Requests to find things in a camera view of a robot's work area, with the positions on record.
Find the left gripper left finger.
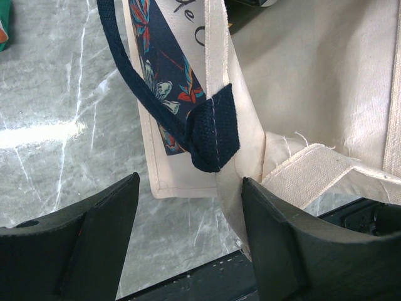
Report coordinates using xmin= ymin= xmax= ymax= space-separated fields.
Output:
xmin=1 ymin=173 xmax=140 ymax=300

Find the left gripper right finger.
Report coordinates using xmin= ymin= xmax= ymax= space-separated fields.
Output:
xmin=241 ymin=177 xmax=400 ymax=300

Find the beige canvas tote bag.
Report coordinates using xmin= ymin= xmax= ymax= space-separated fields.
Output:
xmin=97 ymin=1 xmax=400 ymax=251

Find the silver top can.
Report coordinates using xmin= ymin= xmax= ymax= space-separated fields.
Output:
xmin=225 ymin=0 xmax=279 ymax=35

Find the green folded t-shirt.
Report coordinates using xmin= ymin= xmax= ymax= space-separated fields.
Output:
xmin=0 ymin=0 xmax=12 ymax=52

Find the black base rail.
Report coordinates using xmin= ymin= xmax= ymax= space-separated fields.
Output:
xmin=122 ymin=198 xmax=400 ymax=301

